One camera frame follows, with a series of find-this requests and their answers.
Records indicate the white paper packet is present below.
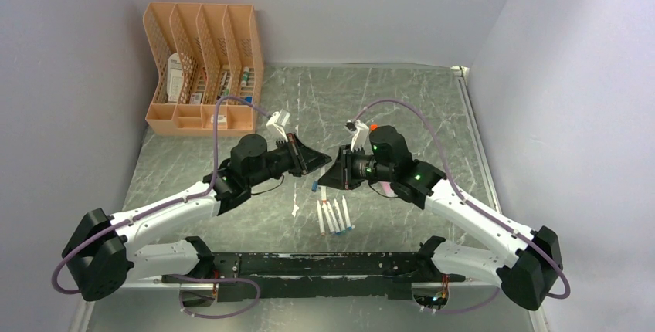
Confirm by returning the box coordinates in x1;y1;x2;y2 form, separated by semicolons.
166;53;184;103

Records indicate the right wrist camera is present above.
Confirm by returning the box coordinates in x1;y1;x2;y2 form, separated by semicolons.
346;120;370;152

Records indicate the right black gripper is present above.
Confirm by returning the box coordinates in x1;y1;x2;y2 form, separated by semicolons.
320;143;395;190

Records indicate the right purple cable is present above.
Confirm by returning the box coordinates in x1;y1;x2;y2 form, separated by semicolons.
353;98;572;315

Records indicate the orange plastic file organizer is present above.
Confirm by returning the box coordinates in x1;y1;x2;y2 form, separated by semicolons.
143;2;265;137

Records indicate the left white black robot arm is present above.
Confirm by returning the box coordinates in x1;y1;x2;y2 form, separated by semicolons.
56;133;331;301

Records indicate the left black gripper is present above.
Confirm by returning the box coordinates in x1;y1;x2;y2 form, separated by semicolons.
247;132;332;188

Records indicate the purple pink highlighter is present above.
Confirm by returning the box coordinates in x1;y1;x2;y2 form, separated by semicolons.
379;181;397;198

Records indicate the aluminium rail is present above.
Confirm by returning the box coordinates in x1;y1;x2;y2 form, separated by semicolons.
450;66;503;214

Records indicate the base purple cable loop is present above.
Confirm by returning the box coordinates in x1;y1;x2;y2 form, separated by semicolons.
178;276;262;320

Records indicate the white pen green cap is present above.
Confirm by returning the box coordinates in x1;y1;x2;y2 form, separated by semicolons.
327;202;341;235

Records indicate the white pen blue cap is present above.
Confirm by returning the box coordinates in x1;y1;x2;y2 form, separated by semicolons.
341;196;353;230

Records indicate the white pen grey cap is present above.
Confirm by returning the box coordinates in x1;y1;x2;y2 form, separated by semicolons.
321;201;336;234

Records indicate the black base frame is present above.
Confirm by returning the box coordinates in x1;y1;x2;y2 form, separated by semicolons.
163;250;467;305

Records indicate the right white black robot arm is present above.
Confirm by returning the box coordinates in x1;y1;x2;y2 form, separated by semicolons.
317;126;563;311

